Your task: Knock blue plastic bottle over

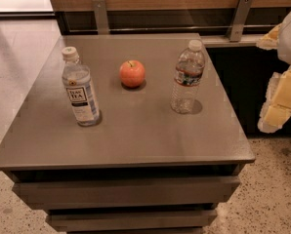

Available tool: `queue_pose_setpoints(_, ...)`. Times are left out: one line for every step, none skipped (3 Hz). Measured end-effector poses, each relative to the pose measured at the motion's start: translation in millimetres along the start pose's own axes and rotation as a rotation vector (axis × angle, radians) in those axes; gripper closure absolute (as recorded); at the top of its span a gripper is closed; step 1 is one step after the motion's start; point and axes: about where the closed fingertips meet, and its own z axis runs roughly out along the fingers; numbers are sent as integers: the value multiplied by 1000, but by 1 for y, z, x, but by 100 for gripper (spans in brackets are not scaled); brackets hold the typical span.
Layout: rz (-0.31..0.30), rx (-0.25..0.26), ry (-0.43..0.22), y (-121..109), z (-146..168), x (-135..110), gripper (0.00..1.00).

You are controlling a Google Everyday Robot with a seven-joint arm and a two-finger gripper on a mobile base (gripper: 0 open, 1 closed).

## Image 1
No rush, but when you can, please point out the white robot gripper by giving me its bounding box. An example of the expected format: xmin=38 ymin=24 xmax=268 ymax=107
xmin=256 ymin=12 xmax=291 ymax=134

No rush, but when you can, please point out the blue label tea bottle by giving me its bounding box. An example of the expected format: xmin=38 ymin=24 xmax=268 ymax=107
xmin=62 ymin=47 xmax=100 ymax=126

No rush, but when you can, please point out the clear plastic water bottle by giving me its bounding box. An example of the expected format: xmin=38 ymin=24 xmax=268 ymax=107
xmin=170 ymin=40 xmax=206 ymax=114

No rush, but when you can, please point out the grey side ledge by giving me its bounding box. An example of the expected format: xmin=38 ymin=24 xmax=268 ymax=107
xmin=201 ymin=34 xmax=263 ymax=48

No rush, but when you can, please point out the red apple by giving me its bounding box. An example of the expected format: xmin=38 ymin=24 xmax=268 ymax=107
xmin=119 ymin=60 xmax=146 ymax=88

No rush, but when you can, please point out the grey drawer cabinet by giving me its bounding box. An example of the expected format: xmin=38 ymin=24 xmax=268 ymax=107
xmin=0 ymin=34 xmax=255 ymax=234

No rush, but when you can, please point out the right metal wall bracket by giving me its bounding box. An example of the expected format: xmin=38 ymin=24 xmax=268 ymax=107
xmin=227 ymin=0 xmax=253 ymax=41

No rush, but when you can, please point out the metal wall bracket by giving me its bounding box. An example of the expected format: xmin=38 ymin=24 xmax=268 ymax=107
xmin=92 ymin=0 xmax=109 ymax=35
xmin=227 ymin=0 xmax=253 ymax=41

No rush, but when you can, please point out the left metal wall bracket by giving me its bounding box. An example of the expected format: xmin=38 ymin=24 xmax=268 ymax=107
xmin=92 ymin=0 xmax=109 ymax=35

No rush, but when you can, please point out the horizontal metal rail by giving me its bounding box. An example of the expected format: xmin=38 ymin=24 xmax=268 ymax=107
xmin=68 ymin=24 xmax=280 ymax=34

